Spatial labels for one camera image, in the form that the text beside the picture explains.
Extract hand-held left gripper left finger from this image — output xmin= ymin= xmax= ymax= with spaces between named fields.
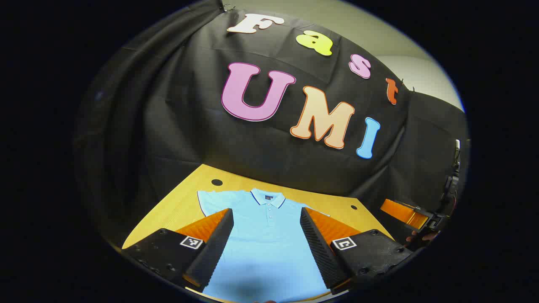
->
xmin=121 ymin=208 xmax=235 ymax=292

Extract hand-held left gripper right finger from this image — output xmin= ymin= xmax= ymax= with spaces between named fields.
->
xmin=299 ymin=207 xmax=413 ymax=295

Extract light blue polo T-shirt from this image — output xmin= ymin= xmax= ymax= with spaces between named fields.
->
xmin=197 ymin=188 xmax=333 ymax=303

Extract black backdrop cloth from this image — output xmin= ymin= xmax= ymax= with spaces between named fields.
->
xmin=72 ymin=0 xmax=470 ymax=249

